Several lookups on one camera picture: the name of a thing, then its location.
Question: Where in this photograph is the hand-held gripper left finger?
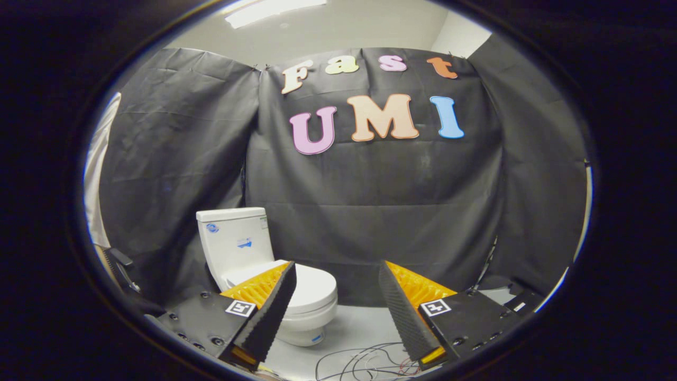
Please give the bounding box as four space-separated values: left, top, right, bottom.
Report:
145 260 298 373

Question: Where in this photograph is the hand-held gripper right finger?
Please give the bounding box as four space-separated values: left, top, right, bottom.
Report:
378 259 522 371

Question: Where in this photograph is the white toilet lid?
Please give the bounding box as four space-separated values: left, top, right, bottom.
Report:
225 259 339 314

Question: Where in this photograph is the white toilet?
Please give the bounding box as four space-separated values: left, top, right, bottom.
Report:
196 207 339 347

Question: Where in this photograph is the black backdrop cloth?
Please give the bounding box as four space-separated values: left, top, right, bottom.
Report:
99 34 589 307

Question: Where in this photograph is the black box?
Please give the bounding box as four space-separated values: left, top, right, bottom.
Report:
501 288 545 316

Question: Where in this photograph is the black device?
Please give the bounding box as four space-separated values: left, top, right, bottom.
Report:
102 246 142 296

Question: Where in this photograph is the tangle of thin cables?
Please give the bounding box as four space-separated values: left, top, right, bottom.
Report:
315 341 424 381

